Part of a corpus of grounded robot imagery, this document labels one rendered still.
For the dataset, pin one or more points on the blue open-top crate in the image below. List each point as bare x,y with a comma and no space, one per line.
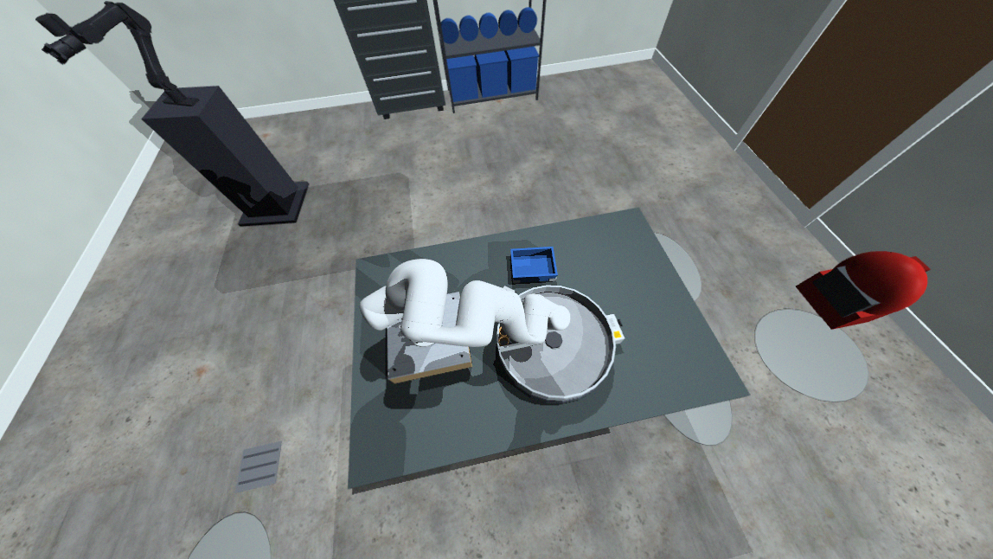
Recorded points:
533,264

